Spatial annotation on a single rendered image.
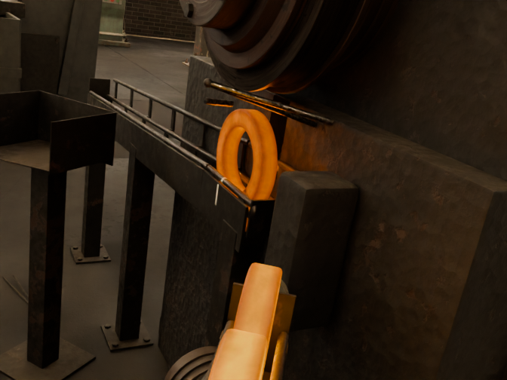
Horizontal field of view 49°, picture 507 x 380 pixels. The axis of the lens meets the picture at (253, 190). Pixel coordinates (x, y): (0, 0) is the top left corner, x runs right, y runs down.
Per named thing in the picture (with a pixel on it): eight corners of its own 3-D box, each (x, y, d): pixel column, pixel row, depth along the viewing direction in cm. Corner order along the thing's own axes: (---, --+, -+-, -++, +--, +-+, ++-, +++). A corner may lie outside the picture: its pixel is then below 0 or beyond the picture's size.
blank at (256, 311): (287, 248, 62) (258, 242, 63) (275, 304, 47) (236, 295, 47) (264, 371, 66) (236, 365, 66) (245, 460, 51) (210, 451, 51)
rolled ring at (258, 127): (268, 123, 91) (286, 124, 92) (222, 98, 106) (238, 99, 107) (252, 226, 97) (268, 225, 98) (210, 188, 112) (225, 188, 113)
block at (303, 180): (308, 301, 95) (336, 168, 87) (334, 327, 88) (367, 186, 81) (253, 308, 90) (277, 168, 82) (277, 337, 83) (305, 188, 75)
